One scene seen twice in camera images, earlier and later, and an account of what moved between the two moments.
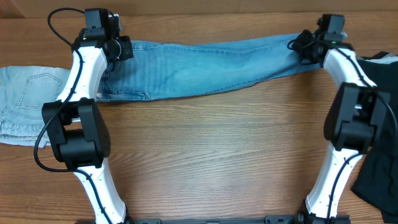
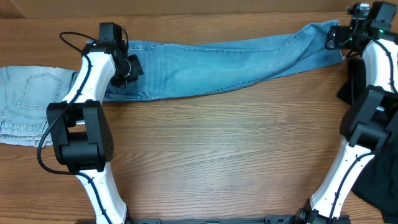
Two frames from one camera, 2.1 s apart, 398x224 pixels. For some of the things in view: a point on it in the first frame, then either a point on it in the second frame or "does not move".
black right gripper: x=302 y=47 → x=333 y=38
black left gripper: x=125 y=50 → x=134 y=70
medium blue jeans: x=157 y=70 does not move
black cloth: x=378 y=184 does not move
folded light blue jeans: x=23 y=91 does not move
